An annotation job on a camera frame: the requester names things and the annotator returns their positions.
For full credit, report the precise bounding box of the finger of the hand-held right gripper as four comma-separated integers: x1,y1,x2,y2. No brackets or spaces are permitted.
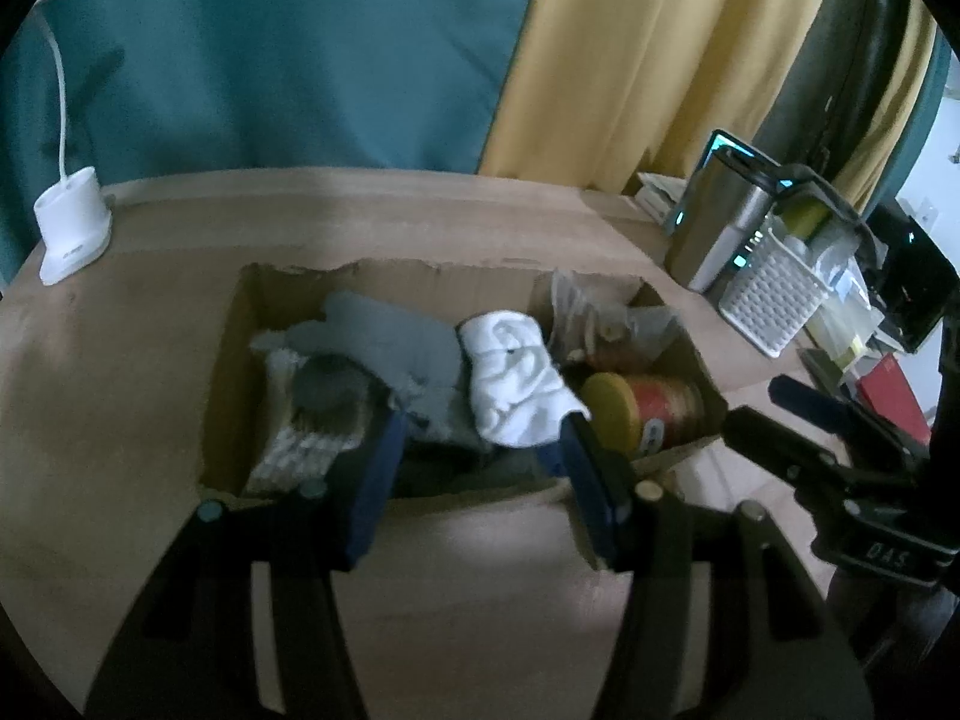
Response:
766,373,927,475
720,405,912,512

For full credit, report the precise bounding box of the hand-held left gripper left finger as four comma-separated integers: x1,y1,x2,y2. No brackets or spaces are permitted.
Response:
82,409,410,720

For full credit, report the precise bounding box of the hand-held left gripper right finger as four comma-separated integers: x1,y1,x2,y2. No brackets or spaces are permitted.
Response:
559,416,875,720

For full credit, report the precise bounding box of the gold and red can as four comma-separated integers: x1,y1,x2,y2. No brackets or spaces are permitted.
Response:
581,371,710,458

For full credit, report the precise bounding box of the white cloth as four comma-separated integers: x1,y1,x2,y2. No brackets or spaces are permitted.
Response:
457,309,592,449

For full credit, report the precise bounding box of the cardboard box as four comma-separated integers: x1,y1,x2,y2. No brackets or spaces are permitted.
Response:
196,259,730,502

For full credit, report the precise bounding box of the red book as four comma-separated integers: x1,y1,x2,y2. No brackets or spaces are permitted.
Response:
857,355,932,451

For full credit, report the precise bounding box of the pale yellow box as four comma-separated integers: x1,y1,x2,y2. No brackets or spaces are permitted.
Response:
806,292,882,372

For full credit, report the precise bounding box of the dark cloth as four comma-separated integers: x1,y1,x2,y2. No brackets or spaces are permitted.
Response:
390,426,550,497

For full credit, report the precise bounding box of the white plastic basket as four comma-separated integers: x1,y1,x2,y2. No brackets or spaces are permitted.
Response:
718,229,833,359

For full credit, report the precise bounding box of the grey cloth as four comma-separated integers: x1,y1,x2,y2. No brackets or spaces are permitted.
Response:
251,291,481,440

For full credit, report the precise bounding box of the black screen device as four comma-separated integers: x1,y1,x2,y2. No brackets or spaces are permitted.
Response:
862,202,955,353

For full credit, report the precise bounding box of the clear plastic snack bag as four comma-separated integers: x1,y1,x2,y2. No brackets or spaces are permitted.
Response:
551,270,687,374

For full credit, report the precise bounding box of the yellow-green bottle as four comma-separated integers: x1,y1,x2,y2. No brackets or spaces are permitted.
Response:
780,191,833,237

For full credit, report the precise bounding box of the stainless steel tumbler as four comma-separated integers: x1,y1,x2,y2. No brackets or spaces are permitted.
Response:
664,129,781,295

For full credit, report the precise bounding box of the white paper stack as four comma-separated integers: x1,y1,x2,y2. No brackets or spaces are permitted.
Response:
636,171,687,224

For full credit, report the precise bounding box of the teal curtain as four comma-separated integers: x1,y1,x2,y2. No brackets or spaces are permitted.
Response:
892,22,952,197
0,0,545,282

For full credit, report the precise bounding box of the white desk lamp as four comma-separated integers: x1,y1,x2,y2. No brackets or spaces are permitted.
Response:
34,0,115,287

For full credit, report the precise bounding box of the yellow curtain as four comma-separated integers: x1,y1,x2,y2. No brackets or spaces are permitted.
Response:
476,0,938,212

